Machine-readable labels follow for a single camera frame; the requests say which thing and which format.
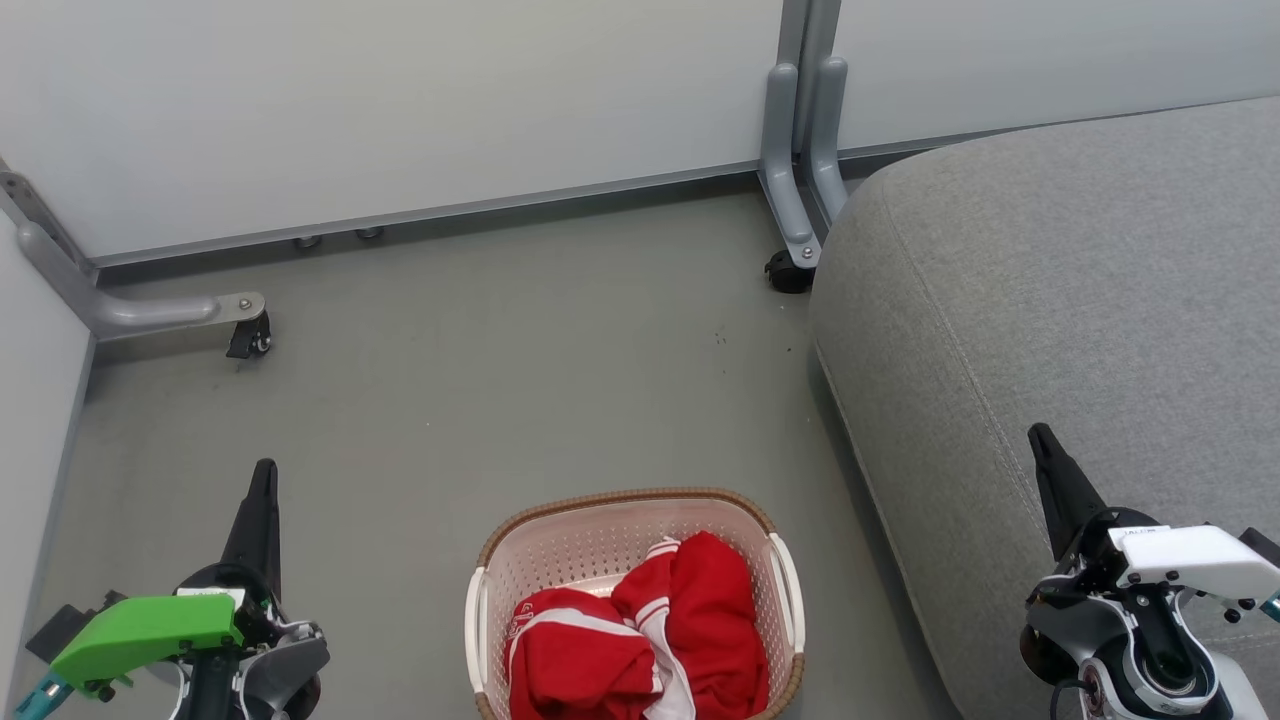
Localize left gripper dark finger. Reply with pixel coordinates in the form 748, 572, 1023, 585
221, 459, 284, 602

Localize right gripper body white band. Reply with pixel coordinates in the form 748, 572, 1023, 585
1020, 507, 1280, 720

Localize wide white partition panel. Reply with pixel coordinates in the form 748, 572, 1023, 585
0, 0, 786, 266

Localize red and white garment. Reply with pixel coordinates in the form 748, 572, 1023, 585
507, 530, 772, 720

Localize grey fabric sofa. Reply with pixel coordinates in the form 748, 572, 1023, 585
810, 96, 1280, 720

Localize black caster wheel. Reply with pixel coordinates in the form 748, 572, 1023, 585
226, 311, 274, 360
764, 249, 816, 295

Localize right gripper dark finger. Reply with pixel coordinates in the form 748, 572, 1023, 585
1028, 423, 1113, 562

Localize white laundry basket brown rim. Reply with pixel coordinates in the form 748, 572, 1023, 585
465, 487, 807, 720

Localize long grey partition foot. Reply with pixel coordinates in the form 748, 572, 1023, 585
0, 165, 267, 343

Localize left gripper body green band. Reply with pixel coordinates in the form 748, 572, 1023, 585
48, 563, 331, 720

